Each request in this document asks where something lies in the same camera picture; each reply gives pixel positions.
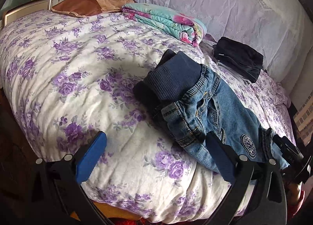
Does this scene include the black folded garment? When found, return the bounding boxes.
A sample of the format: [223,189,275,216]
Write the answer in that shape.
[213,37,264,83]

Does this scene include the white lace headboard cover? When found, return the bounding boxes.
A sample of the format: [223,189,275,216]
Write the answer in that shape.
[136,0,312,93]

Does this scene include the teal pink floral blanket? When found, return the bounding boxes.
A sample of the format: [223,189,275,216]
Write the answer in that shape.
[122,3,207,47]

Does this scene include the brown pillow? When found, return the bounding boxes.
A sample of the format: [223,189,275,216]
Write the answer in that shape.
[51,0,136,18]

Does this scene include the blue denim jeans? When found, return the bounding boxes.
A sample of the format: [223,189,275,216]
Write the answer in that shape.
[133,50,288,172]

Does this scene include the grey folded garment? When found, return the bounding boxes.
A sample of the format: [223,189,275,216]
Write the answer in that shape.
[217,62,251,85]

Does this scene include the purple floral quilt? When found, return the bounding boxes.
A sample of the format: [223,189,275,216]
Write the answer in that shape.
[1,11,294,223]

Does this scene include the gold picture frame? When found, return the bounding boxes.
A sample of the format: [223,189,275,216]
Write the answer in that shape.
[2,0,53,27]

